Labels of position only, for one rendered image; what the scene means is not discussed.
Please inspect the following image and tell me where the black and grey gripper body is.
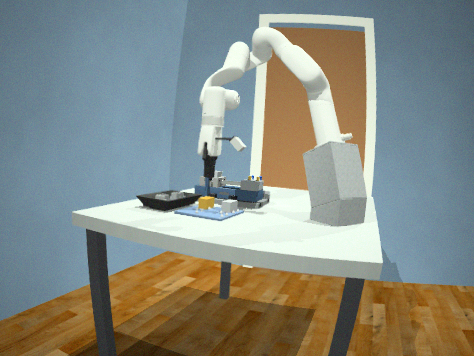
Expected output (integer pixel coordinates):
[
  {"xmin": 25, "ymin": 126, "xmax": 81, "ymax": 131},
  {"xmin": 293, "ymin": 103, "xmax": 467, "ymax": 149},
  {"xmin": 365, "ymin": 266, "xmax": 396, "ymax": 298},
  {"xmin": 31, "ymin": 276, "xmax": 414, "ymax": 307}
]
[{"xmin": 198, "ymin": 124, "xmax": 224, "ymax": 156}]

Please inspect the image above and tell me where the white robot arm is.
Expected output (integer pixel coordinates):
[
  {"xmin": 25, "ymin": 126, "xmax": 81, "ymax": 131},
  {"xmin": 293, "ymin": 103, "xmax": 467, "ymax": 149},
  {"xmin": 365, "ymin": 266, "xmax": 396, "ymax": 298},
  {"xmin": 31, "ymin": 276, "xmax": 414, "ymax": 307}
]
[{"xmin": 200, "ymin": 27, "xmax": 352, "ymax": 148}]

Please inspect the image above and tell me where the yellow rectangular block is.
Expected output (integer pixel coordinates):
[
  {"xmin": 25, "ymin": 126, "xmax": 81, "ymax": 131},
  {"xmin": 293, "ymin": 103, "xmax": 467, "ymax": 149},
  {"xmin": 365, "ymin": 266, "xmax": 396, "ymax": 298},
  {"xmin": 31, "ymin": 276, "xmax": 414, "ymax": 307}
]
[{"xmin": 198, "ymin": 196, "xmax": 215, "ymax": 209}]

